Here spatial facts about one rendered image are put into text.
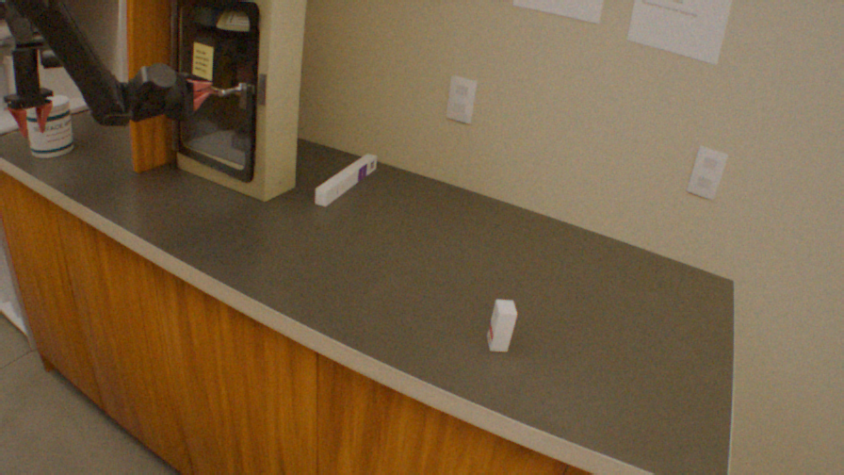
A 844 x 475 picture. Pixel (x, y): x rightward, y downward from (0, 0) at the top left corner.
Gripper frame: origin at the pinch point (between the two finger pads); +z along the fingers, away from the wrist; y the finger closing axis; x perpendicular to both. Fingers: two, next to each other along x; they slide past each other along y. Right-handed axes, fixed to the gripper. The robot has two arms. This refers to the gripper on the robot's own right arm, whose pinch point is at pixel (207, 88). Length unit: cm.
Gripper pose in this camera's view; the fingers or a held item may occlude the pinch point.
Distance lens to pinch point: 125.4
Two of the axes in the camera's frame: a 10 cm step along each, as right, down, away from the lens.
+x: -8.8, -3.1, 3.7
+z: 4.7, -3.7, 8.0
